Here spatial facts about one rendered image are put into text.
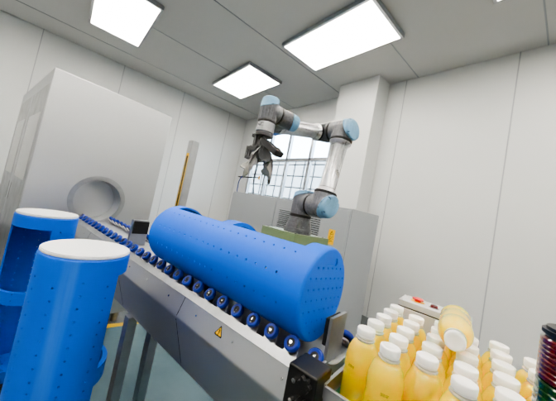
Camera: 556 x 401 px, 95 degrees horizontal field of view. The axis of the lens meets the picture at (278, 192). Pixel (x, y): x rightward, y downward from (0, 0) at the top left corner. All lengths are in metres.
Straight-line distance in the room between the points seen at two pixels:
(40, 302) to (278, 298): 0.77
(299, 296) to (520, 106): 3.26
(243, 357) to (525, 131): 3.27
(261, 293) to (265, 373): 0.21
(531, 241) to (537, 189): 0.48
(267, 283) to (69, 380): 0.76
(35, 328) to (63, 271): 0.19
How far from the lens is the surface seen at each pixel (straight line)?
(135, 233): 1.79
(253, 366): 0.89
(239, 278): 0.86
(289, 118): 1.13
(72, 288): 1.12
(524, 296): 3.33
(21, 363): 1.26
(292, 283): 0.74
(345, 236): 2.45
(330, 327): 0.80
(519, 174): 3.42
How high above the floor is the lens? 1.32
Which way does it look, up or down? 3 degrees up
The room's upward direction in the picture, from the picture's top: 11 degrees clockwise
